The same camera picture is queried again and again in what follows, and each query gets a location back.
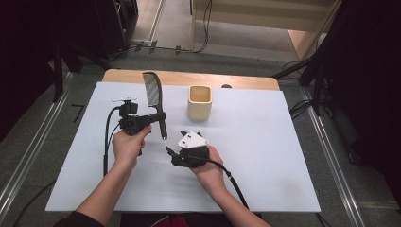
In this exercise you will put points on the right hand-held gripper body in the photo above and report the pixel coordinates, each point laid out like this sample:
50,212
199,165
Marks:
192,151

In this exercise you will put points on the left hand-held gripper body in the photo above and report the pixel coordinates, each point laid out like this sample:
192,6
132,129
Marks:
132,121

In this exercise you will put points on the black comb with silver cap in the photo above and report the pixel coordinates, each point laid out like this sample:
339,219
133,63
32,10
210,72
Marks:
154,91

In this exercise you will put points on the person's left hand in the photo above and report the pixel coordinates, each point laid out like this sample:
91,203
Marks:
127,146

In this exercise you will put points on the person's right hand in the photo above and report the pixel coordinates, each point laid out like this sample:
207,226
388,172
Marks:
209,171

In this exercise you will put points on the beige square cup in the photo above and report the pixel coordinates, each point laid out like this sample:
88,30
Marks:
200,102

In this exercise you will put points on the white foam board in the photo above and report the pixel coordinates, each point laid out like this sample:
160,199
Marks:
252,157

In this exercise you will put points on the small dark round object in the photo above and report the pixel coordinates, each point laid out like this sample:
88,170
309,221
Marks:
226,86

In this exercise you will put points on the person's red clothing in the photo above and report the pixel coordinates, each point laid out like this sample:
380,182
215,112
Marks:
171,220

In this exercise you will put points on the black tripod stand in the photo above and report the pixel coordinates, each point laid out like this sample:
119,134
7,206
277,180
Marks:
58,72

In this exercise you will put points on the black cabinet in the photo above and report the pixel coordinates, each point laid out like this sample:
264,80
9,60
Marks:
116,25

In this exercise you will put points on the person's dark sleeve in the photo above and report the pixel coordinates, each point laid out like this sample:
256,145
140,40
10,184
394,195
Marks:
78,220

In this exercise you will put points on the metal floor rail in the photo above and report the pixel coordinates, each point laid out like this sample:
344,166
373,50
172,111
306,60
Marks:
334,157
34,142

